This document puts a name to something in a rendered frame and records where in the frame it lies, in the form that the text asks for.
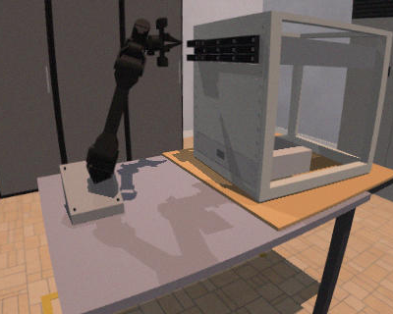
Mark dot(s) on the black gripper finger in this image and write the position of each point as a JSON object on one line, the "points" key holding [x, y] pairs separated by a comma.
{"points": [[172, 45], [172, 39]]}

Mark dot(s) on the grey open rack frame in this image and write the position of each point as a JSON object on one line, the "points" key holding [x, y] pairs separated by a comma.
{"points": [[235, 115]]}

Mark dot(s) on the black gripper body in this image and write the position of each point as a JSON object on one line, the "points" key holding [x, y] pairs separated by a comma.
{"points": [[154, 42]]}

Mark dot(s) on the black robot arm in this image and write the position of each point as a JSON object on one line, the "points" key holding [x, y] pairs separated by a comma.
{"points": [[127, 73]]}

